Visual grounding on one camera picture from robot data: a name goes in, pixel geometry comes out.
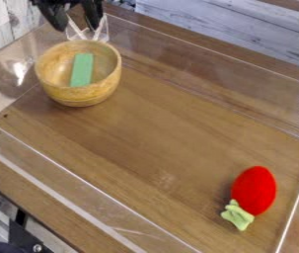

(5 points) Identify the clear acrylic corner bracket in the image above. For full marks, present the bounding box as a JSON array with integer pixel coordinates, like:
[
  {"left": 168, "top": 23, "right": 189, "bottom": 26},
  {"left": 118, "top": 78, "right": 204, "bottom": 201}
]
[{"left": 65, "top": 15, "right": 110, "bottom": 42}]

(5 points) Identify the black clamp with cable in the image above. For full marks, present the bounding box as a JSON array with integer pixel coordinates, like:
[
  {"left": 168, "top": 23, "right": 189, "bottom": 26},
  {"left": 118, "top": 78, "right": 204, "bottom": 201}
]
[{"left": 0, "top": 216, "right": 54, "bottom": 253}]

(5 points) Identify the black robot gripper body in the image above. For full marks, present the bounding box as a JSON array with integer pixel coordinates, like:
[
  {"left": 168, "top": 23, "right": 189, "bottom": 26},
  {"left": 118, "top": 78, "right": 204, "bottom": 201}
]
[{"left": 31, "top": 0, "right": 103, "bottom": 5}]

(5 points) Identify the clear acrylic tray wall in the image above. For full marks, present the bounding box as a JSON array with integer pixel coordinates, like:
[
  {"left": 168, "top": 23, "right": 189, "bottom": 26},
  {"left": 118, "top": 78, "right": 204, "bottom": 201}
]
[{"left": 0, "top": 17, "right": 299, "bottom": 253}]

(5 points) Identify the brown wooden bowl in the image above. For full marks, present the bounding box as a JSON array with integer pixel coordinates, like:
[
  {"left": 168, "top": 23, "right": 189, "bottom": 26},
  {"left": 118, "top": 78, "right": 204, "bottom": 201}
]
[{"left": 35, "top": 41, "right": 122, "bottom": 107}]

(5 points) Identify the red plush strawberry toy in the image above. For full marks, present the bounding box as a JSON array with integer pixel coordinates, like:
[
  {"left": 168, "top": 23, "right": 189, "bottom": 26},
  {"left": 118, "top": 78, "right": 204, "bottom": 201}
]
[{"left": 221, "top": 166, "right": 277, "bottom": 231}]

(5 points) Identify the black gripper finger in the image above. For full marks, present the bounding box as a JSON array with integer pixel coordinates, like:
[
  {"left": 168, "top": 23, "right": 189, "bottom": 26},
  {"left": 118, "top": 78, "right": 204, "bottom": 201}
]
[
  {"left": 38, "top": 2, "right": 69, "bottom": 32},
  {"left": 81, "top": 0, "right": 103, "bottom": 31}
]

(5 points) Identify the green rectangular block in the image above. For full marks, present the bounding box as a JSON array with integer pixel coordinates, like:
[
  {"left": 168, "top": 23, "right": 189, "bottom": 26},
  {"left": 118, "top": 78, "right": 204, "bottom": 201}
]
[{"left": 70, "top": 53, "right": 94, "bottom": 87}]

